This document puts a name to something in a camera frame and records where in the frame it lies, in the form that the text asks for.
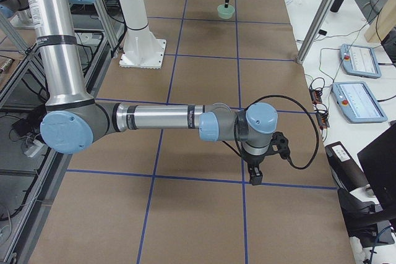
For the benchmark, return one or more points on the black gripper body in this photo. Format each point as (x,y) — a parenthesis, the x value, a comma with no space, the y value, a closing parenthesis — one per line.
(252,160)

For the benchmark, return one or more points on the light green bowl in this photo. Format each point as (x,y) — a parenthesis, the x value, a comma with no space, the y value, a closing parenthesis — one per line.
(225,12)

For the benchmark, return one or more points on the orange black electronics board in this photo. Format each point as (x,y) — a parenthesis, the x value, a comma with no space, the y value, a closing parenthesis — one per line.
(316,96)

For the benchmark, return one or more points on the black label printer box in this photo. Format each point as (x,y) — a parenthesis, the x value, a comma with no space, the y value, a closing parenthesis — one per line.
(346,171)

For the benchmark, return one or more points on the near teach pendant tablet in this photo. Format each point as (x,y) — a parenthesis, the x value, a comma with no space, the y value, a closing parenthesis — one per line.
(357,103)

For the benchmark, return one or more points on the teach pendant tablet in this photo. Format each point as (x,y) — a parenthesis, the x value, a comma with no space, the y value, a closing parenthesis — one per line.
(360,61)
(357,103)

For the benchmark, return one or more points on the black computer monitor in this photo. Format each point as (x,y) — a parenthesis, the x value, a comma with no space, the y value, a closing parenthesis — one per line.
(377,160)

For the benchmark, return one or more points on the far teach pendant tablet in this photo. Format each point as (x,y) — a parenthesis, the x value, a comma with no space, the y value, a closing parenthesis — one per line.
(360,61)

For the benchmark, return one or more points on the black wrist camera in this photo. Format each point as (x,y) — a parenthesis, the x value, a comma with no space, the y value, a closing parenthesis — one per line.
(279,145)

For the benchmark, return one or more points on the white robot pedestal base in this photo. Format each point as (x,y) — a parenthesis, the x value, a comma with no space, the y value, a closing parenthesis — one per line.
(140,49)

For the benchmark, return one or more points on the aluminium frame post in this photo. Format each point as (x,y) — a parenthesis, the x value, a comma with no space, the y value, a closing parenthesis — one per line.
(314,28)

